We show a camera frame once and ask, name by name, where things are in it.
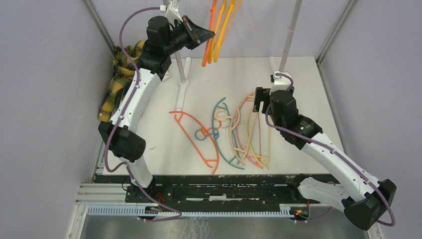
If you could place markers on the amber yellow hanger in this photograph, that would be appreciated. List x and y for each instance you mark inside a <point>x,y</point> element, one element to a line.
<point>212,26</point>

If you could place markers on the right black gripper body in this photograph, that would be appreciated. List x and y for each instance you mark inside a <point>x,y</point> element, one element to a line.
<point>263,94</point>

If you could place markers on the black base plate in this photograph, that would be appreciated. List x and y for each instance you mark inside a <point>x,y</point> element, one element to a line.
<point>225,193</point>

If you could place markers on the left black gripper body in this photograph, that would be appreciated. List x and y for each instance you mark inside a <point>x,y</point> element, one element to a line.
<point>184,36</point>

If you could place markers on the pale yellow hanger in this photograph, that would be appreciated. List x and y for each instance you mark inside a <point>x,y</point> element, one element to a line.
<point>258,145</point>

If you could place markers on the teal hanger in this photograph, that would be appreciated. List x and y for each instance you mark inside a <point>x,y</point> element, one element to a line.
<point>215,135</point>

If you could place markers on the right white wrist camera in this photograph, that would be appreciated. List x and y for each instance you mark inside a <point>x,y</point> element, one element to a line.
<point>281,81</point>

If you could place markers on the yellow plaid shirt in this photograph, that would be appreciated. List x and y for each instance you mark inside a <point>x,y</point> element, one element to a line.
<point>123,72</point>

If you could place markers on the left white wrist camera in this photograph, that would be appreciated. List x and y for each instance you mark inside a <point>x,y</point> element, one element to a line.
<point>171,10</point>

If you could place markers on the grey rack pole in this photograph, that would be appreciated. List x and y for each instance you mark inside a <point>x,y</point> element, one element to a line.
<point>183,81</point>
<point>291,31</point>

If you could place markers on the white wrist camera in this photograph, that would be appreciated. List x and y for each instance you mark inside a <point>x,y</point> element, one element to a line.
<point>171,10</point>
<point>281,81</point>

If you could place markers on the right grey rack pole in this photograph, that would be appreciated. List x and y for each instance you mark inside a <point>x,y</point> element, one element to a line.
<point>291,31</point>

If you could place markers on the pink hanger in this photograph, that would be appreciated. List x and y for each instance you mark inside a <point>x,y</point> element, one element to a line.
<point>239,127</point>

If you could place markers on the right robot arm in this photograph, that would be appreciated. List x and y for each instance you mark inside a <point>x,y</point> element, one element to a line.
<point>362,197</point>

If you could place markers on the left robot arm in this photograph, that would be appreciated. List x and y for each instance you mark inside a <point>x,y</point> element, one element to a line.
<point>119,133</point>

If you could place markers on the left grey rack pole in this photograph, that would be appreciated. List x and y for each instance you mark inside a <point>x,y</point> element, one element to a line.
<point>183,81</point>

